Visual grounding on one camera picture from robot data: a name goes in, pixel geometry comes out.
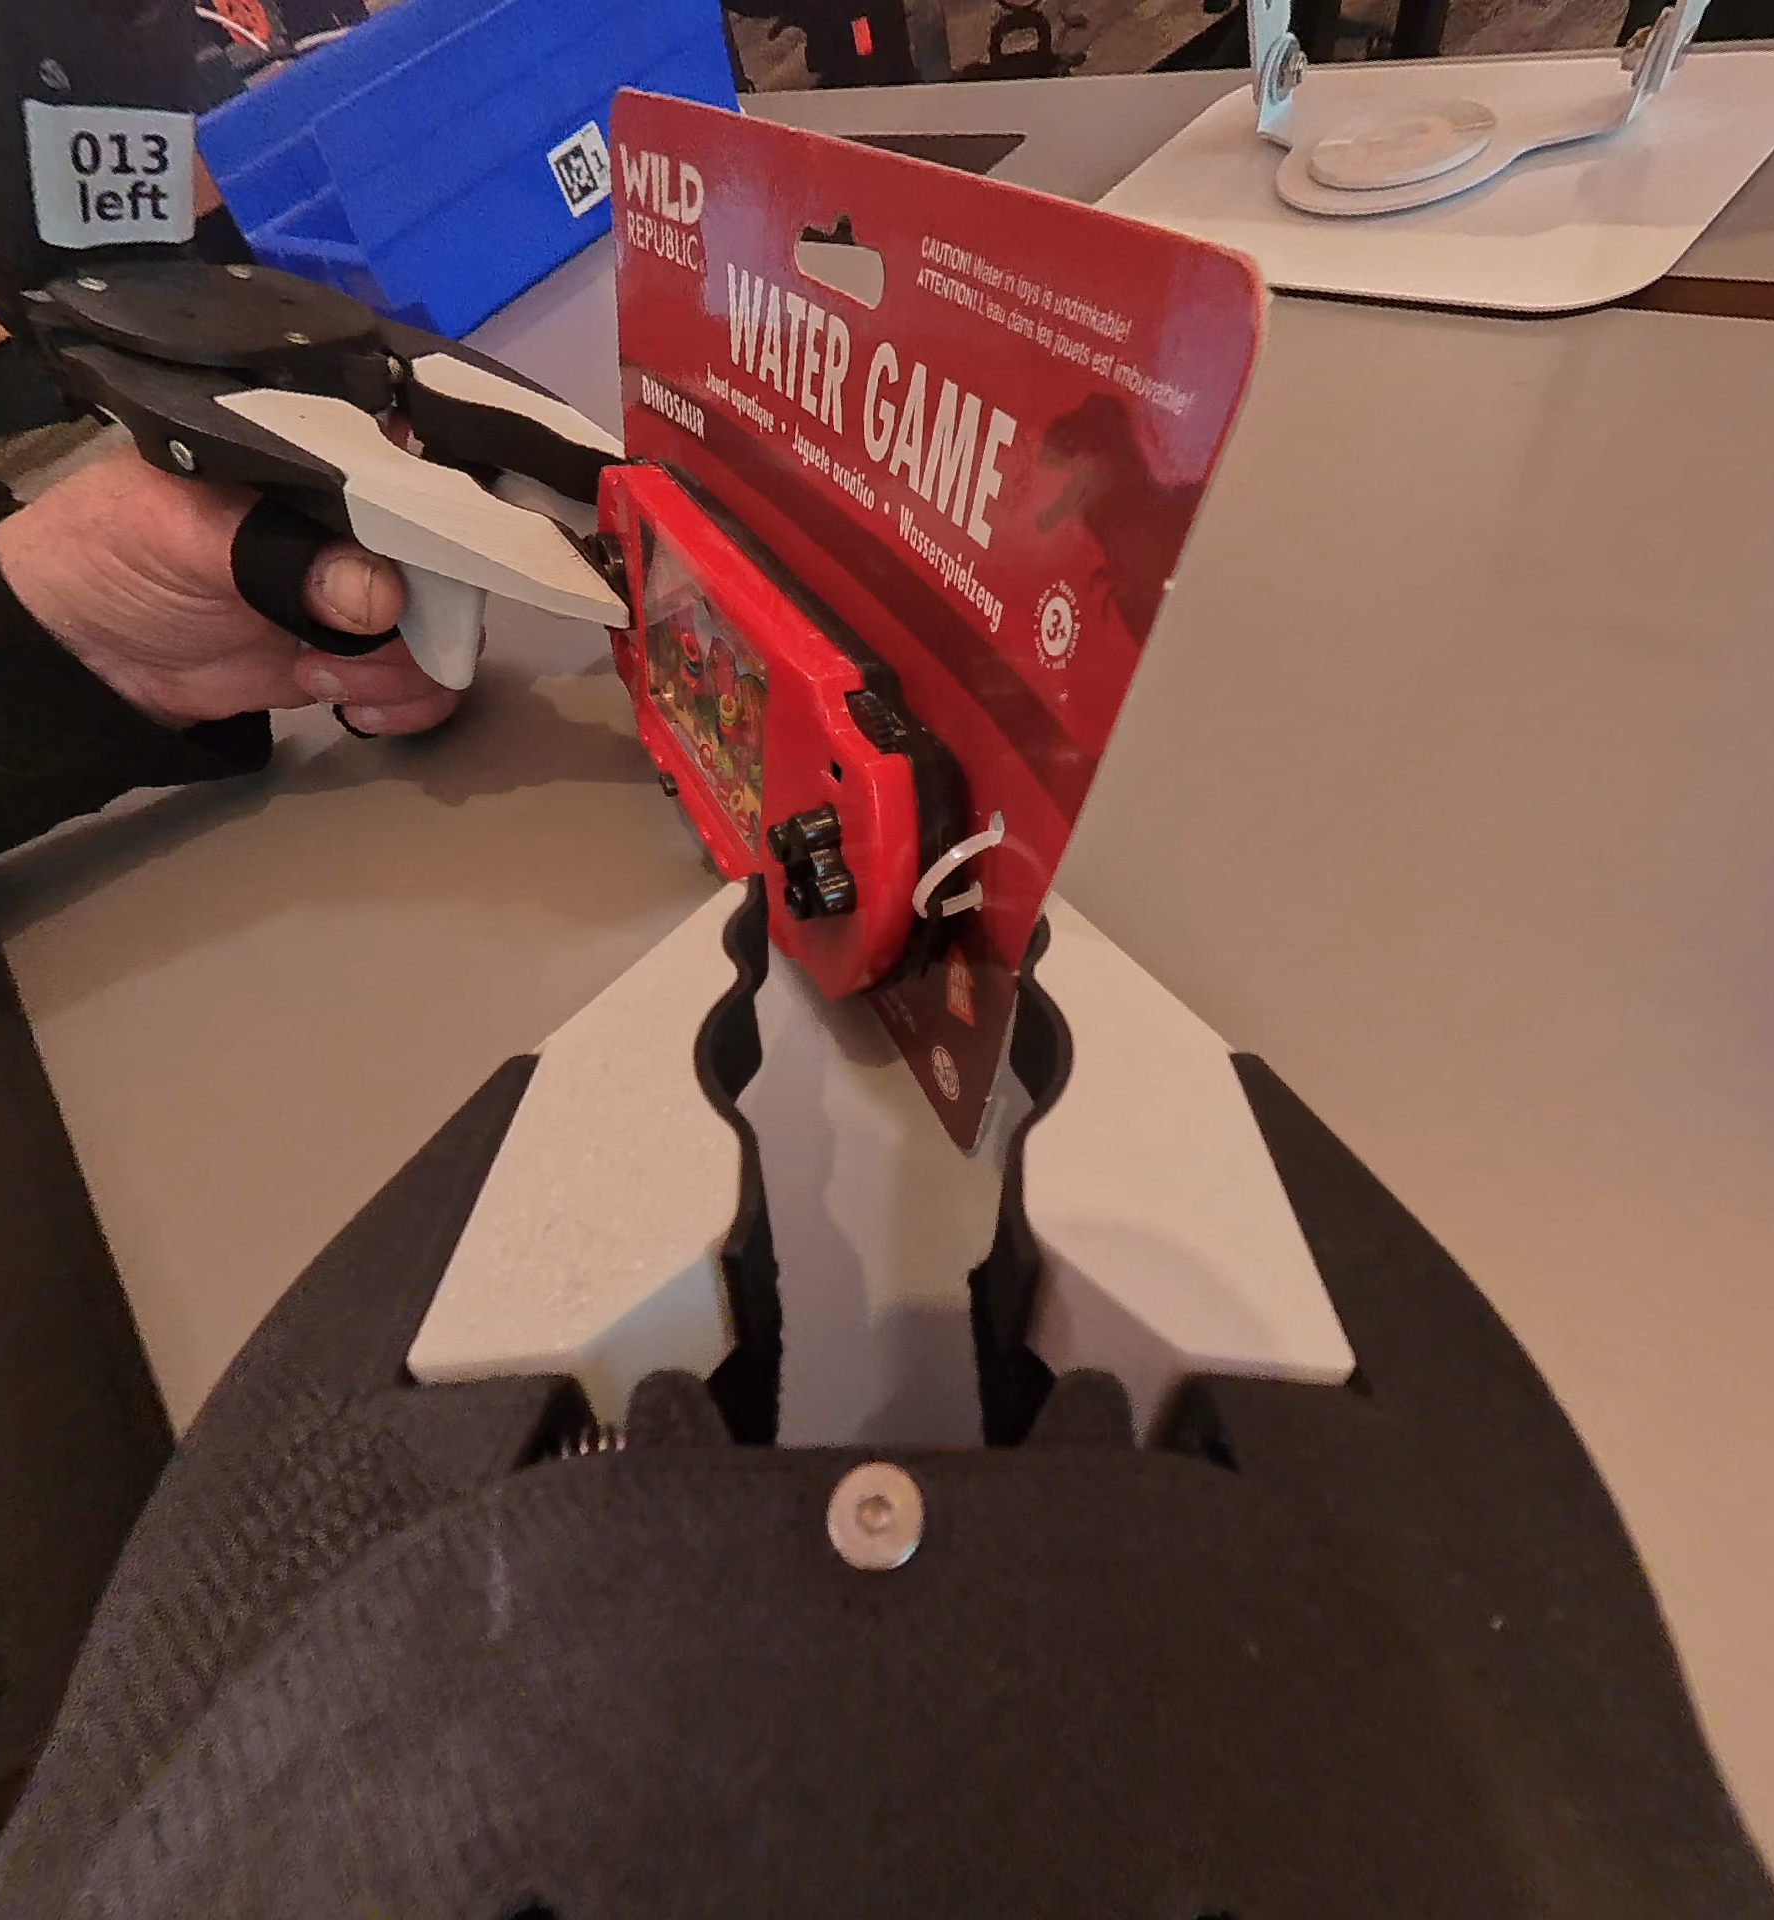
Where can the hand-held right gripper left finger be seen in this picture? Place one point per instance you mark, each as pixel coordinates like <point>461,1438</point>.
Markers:
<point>589,1196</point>

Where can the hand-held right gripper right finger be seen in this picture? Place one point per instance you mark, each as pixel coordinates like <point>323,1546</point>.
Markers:
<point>1171,1230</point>

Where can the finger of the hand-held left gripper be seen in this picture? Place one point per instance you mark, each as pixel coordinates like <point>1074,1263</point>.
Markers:
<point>461,534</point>
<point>506,396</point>

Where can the red carded water game toy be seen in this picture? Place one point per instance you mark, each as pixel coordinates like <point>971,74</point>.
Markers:
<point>904,448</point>

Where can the person's left forearm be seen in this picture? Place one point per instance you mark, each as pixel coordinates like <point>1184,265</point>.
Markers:
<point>1,722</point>

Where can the person's left hand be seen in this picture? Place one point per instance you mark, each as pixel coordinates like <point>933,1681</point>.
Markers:
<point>138,600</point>

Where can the blue plastic bin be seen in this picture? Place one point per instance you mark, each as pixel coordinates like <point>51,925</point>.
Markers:
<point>436,160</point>

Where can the white monitor stand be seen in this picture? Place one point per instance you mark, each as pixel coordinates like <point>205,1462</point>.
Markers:
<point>1648,200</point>

